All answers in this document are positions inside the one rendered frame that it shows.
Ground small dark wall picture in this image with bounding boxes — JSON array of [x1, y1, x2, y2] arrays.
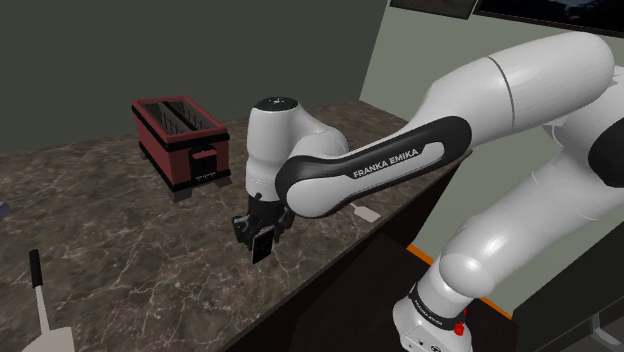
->
[[388, 0, 479, 21]]

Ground red toaster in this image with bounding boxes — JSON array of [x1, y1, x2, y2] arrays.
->
[[131, 95, 233, 204]]

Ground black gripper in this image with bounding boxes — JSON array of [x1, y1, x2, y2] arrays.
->
[[231, 192, 297, 265]]

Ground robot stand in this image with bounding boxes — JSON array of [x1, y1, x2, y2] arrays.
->
[[292, 232, 519, 352]]

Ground pale spatula with black handle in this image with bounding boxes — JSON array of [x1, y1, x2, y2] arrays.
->
[[20, 248, 77, 352]]

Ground large dark wall picture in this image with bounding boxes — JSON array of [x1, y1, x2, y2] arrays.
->
[[473, 0, 624, 39]]

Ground dark cabinet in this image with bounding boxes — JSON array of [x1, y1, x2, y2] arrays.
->
[[511, 214, 624, 352]]

